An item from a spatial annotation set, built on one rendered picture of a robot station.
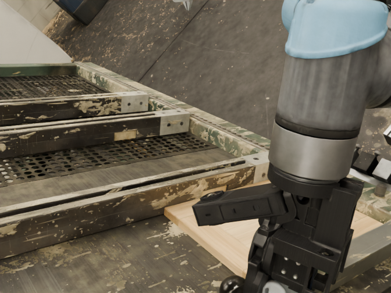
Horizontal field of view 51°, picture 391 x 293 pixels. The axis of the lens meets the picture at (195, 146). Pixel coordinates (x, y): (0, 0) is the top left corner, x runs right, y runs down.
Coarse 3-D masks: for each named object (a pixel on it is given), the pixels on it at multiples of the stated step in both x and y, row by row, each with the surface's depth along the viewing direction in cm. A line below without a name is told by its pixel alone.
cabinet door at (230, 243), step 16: (176, 208) 91; (176, 224) 87; (192, 224) 85; (224, 224) 87; (240, 224) 87; (256, 224) 88; (352, 224) 92; (368, 224) 92; (208, 240) 80; (224, 240) 81; (240, 240) 82; (224, 256) 76; (240, 256) 76; (240, 272) 73
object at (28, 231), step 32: (224, 160) 106; (256, 160) 108; (96, 192) 83; (128, 192) 84; (160, 192) 88; (192, 192) 94; (0, 224) 69; (32, 224) 73; (64, 224) 77; (96, 224) 81; (0, 256) 71
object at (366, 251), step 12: (384, 228) 87; (360, 240) 81; (372, 240) 82; (384, 240) 82; (348, 252) 77; (360, 252) 77; (372, 252) 78; (384, 252) 81; (348, 264) 73; (360, 264) 76; (372, 264) 79; (348, 276) 74
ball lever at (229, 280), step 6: (228, 276) 49; (234, 276) 48; (240, 276) 49; (222, 282) 48; (228, 282) 48; (234, 282) 47; (240, 282) 47; (222, 288) 48; (228, 288) 47; (234, 288) 47; (240, 288) 47
